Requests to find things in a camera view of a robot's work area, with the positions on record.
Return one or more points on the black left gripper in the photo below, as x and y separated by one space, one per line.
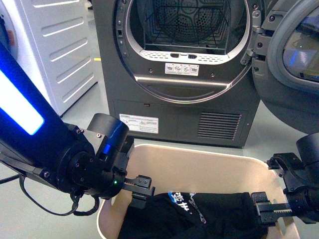
140 186

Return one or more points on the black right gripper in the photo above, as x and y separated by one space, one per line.
303 204

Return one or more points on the beige plastic laundry hamper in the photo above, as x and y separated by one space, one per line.
185 170

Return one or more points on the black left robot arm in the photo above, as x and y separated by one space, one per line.
88 164

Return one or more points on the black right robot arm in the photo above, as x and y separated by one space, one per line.
301 178

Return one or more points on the black printed t-shirt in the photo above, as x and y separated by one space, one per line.
181 215

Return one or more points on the dark grey tumble dryer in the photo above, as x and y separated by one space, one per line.
180 70

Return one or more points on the grey round dryer door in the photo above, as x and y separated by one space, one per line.
286 65

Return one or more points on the white washing machine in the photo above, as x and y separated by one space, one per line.
50 41

